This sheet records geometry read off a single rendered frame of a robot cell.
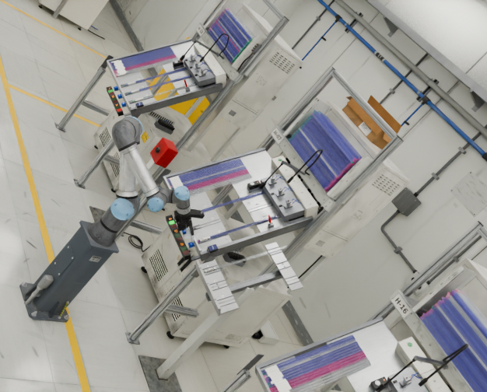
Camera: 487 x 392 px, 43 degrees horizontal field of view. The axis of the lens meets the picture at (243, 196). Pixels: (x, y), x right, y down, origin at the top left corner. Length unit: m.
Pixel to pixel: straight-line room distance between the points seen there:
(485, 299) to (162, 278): 2.05
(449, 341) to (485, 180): 2.06
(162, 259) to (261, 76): 1.59
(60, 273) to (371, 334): 1.64
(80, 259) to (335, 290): 2.59
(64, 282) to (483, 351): 2.07
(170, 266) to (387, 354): 1.63
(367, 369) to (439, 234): 1.99
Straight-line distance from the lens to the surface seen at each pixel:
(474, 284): 3.26
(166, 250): 4.20
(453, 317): 3.06
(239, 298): 3.37
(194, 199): 3.77
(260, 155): 4.05
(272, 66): 4.74
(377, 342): 3.21
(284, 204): 3.65
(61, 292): 3.43
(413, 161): 5.18
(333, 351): 3.13
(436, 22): 5.70
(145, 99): 4.59
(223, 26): 4.89
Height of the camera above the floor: 2.19
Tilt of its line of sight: 18 degrees down
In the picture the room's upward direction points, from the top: 43 degrees clockwise
